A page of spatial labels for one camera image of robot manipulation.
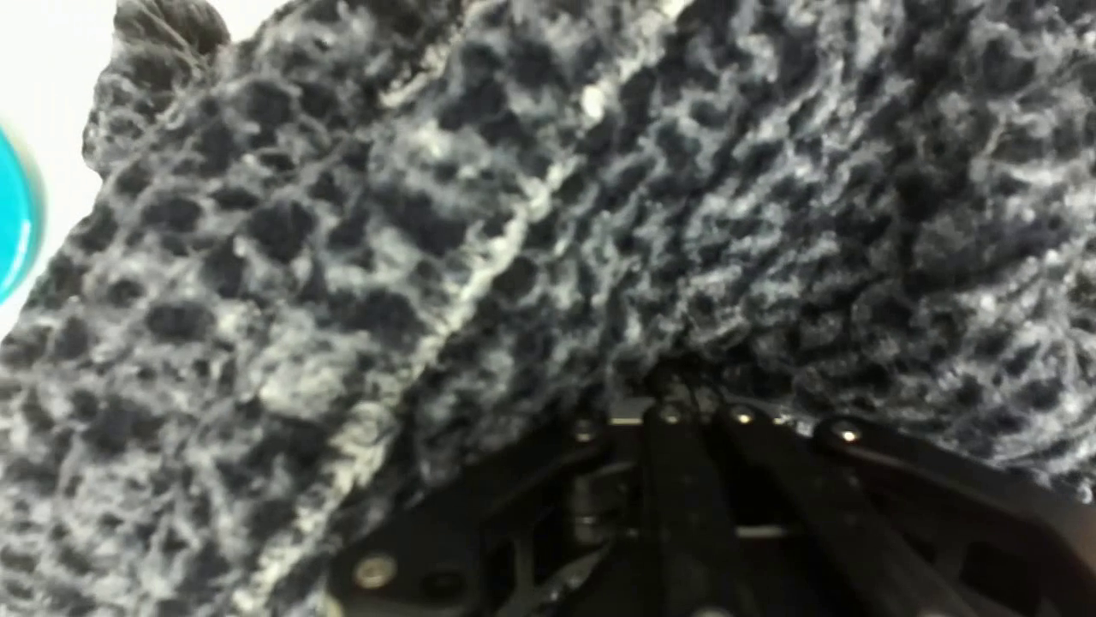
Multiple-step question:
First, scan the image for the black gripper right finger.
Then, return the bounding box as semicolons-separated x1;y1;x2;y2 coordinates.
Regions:
682;402;1096;617

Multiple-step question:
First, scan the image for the dark blue knitted blanket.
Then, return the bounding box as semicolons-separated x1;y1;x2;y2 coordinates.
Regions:
0;0;1096;617

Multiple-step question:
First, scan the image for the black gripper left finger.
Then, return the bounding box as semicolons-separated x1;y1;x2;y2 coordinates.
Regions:
324;397;656;617

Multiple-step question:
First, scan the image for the teal plastic bowl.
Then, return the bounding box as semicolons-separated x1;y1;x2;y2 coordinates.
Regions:
0;121;51;314

